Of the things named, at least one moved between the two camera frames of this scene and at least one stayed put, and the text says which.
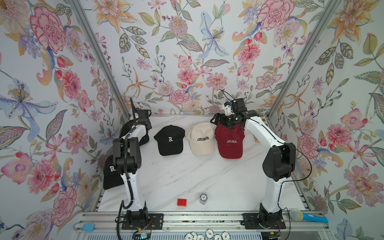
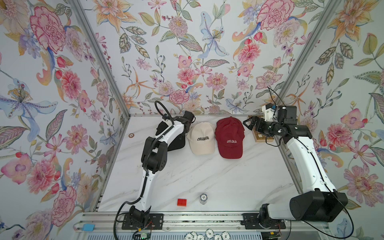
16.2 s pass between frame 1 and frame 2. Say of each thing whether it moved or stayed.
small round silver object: stayed
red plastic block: stayed
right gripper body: moved
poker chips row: stayed
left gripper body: moved
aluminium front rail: stayed
